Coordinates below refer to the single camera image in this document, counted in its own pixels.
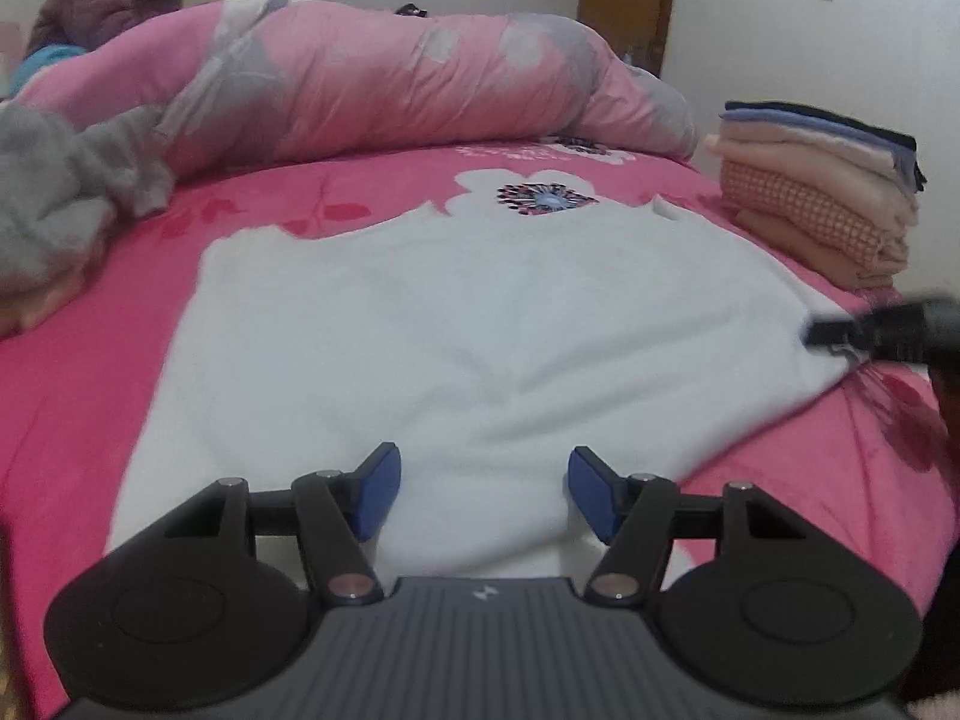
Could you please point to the grey garment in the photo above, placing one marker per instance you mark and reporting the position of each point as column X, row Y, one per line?
column 45, row 187

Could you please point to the teal cloth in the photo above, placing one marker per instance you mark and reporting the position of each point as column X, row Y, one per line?
column 49, row 58

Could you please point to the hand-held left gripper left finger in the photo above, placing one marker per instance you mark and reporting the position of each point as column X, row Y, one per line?
column 379, row 491

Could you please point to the white bear print sweatshirt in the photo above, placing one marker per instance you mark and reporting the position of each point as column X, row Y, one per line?
column 450, row 330

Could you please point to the pink floral bed sheet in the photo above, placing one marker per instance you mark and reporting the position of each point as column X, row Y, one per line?
column 112, row 390

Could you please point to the brown wooden door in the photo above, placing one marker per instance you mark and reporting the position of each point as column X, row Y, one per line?
column 626, row 0

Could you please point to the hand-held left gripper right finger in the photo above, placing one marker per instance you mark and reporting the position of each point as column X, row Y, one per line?
column 589, row 491

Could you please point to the peach garment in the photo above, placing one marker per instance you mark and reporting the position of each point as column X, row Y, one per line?
column 30, row 315

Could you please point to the pink floral rolled quilt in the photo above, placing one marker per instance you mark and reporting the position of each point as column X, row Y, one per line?
column 360, row 82

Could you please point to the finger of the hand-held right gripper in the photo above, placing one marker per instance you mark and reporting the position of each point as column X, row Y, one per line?
column 847, row 331

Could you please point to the stack of folded clothes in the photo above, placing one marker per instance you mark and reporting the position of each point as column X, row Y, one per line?
column 810, row 187

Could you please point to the small dark bag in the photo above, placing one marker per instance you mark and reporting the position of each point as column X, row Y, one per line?
column 411, row 10

